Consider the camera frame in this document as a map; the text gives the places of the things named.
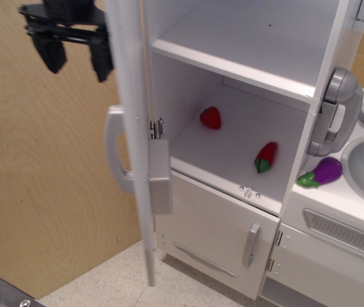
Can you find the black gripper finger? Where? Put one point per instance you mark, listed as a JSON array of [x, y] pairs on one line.
[[51, 50], [101, 60]]

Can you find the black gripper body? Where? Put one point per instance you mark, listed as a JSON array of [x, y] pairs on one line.
[[68, 21]]

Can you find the white fridge door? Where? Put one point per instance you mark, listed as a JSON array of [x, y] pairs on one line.
[[125, 23]]

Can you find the white toy fridge cabinet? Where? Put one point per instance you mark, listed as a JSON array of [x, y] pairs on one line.
[[265, 65]]

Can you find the metal door hinge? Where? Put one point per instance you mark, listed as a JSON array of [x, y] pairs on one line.
[[156, 129]]

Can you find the red toy strawberry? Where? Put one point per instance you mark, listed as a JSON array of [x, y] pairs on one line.
[[211, 118]]

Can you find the grey ice dispenser box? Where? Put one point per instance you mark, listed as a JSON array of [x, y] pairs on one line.
[[159, 177]]

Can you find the red toy chili pepper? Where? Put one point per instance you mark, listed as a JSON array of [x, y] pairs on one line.
[[266, 156]]

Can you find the white magnetic door catch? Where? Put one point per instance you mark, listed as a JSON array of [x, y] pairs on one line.
[[248, 193]]

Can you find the white lower freezer door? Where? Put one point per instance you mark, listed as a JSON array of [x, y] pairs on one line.
[[208, 230]]

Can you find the grey toy telephone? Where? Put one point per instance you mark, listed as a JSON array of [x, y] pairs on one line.
[[338, 114]]

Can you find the purple toy eggplant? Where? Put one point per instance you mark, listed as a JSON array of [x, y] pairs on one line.
[[328, 170]]

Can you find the white oven cabinet door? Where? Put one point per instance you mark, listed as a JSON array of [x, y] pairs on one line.
[[307, 271]]

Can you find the grey vent grille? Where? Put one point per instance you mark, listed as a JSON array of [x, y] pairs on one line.
[[334, 229]]

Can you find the grey upper door handle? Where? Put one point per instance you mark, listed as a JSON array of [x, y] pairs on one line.
[[114, 126]]

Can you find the grey door handle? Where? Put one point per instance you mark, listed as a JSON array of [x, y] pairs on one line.
[[247, 256], [114, 126]]

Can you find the grey lower door handle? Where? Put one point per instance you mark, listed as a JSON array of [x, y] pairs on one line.
[[247, 256]]

